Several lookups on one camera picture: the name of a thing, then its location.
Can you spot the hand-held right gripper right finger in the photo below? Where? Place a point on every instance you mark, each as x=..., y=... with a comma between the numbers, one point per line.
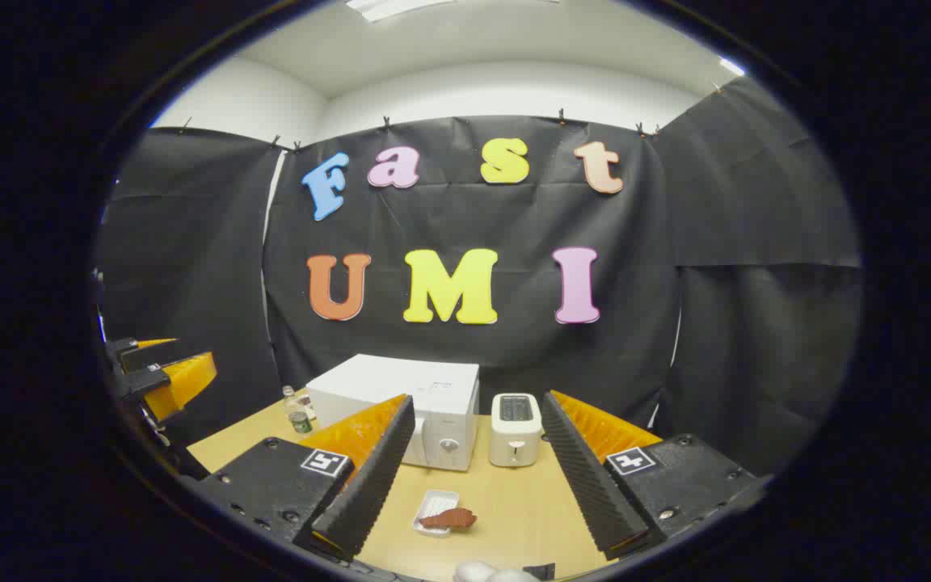
x=587, y=485

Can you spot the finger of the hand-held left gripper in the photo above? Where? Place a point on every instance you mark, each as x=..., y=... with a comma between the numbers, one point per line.
x=183, y=380
x=142, y=354

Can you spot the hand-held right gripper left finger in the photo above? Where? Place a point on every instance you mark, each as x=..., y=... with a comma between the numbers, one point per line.
x=368, y=493

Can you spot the brown meat piece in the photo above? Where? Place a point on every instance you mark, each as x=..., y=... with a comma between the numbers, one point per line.
x=449, y=519

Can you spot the white microwave oven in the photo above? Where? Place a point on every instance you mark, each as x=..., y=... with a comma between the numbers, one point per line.
x=401, y=380

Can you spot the white plastic tray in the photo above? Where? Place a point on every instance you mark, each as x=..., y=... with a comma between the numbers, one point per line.
x=433, y=503

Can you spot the white toaster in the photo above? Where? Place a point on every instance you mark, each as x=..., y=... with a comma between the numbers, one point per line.
x=514, y=440

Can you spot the small black block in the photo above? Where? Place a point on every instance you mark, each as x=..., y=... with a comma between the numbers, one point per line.
x=540, y=571

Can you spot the clear plastic water bottle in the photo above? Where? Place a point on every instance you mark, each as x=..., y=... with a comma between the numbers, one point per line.
x=298, y=416

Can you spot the white rounded object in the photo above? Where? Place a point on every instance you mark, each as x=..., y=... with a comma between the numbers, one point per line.
x=482, y=572

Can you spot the black backdrop cloth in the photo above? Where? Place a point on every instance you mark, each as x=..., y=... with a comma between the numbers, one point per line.
x=514, y=356

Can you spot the ceiling light panel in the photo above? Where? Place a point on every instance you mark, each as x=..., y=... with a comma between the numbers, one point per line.
x=393, y=8
x=730, y=66

